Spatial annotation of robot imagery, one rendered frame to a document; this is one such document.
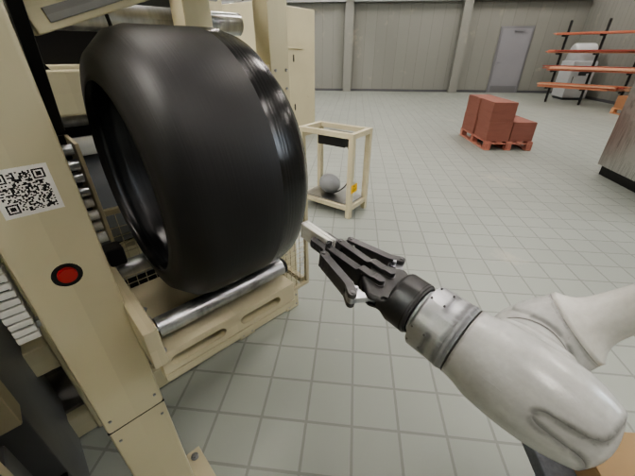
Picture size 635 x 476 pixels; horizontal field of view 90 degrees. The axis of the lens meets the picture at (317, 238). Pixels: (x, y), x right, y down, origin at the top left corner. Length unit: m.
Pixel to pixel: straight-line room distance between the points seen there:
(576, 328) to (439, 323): 0.19
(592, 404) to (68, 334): 0.79
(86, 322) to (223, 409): 1.03
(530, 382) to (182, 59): 0.62
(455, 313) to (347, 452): 1.21
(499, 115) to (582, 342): 5.60
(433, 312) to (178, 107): 0.45
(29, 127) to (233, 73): 0.31
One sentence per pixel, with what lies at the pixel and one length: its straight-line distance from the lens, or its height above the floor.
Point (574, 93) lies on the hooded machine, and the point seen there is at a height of 0.19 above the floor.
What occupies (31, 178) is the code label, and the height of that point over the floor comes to 1.24.
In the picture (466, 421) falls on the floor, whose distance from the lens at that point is 1.74.
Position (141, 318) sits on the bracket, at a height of 0.95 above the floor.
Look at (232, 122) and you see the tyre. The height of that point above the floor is 1.31.
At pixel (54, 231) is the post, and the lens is 0.69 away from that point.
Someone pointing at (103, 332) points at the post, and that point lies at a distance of 0.81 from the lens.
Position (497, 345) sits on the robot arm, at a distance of 0.40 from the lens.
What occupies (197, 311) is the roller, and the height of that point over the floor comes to 0.91.
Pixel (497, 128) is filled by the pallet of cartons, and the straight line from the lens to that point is 6.08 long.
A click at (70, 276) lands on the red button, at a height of 1.06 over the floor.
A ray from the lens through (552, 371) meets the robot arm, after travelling 0.41.
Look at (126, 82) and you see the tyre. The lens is 0.60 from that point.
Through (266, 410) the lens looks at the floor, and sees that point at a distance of 1.66.
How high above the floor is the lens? 1.41
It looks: 30 degrees down
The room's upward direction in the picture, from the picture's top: straight up
